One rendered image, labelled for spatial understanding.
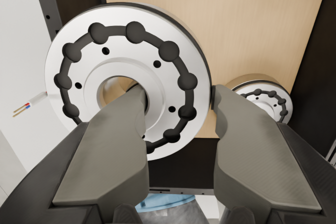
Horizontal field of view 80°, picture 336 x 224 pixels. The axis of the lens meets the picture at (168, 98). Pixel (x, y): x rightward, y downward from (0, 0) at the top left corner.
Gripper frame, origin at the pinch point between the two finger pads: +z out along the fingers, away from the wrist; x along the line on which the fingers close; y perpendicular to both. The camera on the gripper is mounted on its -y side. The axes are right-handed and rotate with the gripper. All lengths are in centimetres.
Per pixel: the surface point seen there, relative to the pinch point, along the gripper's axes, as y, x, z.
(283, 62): 4.4, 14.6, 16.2
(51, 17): -3.4, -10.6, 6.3
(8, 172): 132, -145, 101
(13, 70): 10.6, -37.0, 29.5
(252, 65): 4.8, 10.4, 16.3
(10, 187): 154, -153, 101
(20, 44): 4.7, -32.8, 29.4
